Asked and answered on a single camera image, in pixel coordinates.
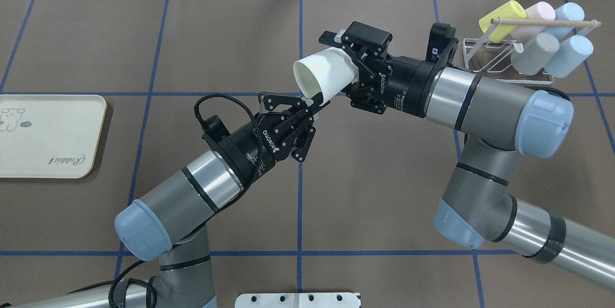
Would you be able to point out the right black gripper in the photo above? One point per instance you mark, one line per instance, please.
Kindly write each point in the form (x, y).
(402, 82)

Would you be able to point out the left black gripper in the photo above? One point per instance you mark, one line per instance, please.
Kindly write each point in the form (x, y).
(251, 150)

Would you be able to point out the pale green plastic cup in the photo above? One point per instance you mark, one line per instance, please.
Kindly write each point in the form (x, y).
(326, 72)

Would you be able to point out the grey plastic cup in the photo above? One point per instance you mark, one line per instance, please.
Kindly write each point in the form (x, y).
(537, 52)

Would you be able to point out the light blue plastic cup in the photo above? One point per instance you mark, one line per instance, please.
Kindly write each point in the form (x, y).
(566, 12)

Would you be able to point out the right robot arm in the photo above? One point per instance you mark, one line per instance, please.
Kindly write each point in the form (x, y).
(502, 122)

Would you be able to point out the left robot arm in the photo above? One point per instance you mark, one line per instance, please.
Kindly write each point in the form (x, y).
(166, 228)

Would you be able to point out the cream plastic tray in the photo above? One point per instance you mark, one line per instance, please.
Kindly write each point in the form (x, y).
(49, 135)

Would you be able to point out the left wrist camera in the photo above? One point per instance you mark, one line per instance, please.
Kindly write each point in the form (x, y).
(213, 129)

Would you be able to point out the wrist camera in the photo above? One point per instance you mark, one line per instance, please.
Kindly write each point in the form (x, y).
(213, 129)
(442, 44)

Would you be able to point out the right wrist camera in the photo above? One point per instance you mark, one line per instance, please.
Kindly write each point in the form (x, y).
(442, 44)

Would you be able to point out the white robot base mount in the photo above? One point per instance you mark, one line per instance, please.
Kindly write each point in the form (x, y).
(299, 300)

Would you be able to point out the white wire cup rack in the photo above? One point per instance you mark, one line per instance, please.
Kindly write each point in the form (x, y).
(483, 56)

